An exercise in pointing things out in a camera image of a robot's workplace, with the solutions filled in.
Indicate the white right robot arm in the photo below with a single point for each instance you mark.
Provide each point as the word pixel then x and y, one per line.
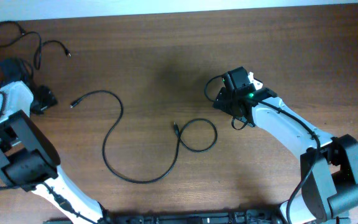
pixel 328 186

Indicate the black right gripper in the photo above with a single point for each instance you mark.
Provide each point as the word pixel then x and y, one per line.
pixel 222 100

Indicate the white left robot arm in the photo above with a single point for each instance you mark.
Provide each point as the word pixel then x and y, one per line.
pixel 28 160

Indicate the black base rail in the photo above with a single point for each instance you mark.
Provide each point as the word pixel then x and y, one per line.
pixel 230 217

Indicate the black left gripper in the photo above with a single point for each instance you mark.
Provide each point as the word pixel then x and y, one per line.
pixel 46 104

